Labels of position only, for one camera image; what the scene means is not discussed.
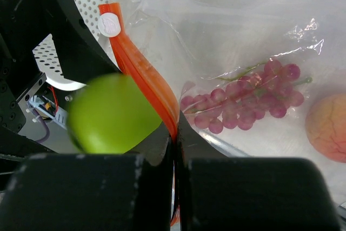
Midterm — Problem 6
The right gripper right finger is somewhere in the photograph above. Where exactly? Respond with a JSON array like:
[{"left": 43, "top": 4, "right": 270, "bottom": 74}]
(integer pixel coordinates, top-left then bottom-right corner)
[{"left": 176, "top": 116, "right": 342, "bottom": 230}]

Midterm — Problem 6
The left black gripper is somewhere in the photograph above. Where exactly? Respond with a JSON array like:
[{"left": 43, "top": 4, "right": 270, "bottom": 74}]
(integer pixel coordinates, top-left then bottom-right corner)
[{"left": 1, "top": 0, "right": 120, "bottom": 133}]

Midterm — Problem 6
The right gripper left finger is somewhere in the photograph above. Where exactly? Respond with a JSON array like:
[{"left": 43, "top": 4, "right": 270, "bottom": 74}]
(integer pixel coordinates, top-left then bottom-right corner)
[{"left": 1, "top": 125, "right": 177, "bottom": 230}]

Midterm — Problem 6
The green apple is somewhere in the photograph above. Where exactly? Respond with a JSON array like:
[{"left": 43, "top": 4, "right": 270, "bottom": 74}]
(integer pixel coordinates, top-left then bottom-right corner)
[{"left": 66, "top": 74, "right": 162, "bottom": 154}]

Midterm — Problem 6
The red grape bunch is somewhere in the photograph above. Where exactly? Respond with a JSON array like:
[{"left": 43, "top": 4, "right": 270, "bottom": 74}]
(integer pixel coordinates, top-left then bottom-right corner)
[{"left": 180, "top": 58, "right": 312, "bottom": 134}]

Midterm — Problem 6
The orange peach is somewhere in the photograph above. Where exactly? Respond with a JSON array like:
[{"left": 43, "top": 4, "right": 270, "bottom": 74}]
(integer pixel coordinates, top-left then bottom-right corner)
[{"left": 305, "top": 94, "right": 345, "bottom": 163}]

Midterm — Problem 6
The clear zip top bag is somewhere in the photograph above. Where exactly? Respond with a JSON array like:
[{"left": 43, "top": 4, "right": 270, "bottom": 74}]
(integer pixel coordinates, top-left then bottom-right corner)
[{"left": 97, "top": 0, "right": 346, "bottom": 226}]

